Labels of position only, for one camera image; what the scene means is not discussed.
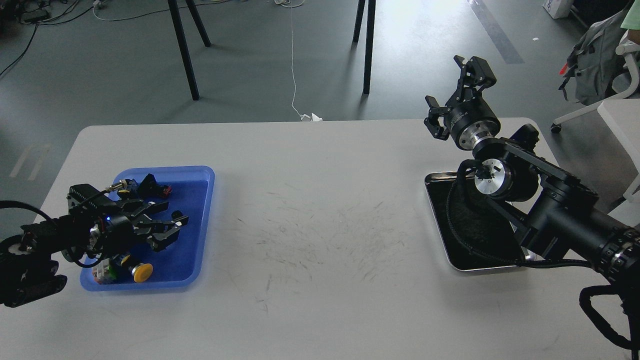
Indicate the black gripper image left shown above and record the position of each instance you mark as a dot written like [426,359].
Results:
[115,234]

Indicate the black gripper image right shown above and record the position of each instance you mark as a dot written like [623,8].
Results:
[472,120]

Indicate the small black gear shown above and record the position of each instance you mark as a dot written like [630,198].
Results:
[176,214]

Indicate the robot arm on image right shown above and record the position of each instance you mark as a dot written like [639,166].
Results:
[550,212]

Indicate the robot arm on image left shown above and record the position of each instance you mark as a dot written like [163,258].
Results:
[28,273]

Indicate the blue plastic tray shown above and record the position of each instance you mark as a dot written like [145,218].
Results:
[180,263]

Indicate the silver metal tray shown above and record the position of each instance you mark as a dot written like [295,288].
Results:
[476,223]

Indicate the black red connector part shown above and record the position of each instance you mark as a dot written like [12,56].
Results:
[150,188]

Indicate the white green connector block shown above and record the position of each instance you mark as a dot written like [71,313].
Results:
[105,272]

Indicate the black tripod legs right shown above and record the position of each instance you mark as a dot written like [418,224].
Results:
[371,8]

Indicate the grey backpack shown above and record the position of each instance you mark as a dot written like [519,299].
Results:
[593,61]

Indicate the white office chair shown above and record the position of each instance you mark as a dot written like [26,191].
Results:
[623,86]

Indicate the blue black switch body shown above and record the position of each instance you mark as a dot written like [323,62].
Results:
[129,188]

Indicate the yellow push button switch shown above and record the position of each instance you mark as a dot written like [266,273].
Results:
[139,270]

